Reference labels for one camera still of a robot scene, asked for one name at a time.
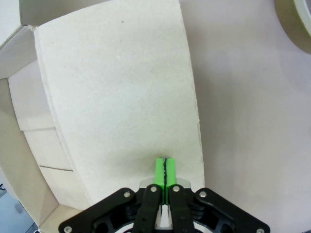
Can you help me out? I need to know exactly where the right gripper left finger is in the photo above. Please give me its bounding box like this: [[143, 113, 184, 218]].
[[58, 157, 167, 233]]

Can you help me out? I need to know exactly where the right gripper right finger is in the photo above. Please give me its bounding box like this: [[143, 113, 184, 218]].
[[166, 158, 271, 233]]

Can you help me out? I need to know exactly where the brown cardboard box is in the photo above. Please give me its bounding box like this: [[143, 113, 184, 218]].
[[0, 0, 206, 233]]

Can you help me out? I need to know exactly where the brown packing tape roll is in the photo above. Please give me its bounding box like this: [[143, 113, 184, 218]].
[[274, 0, 311, 54]]

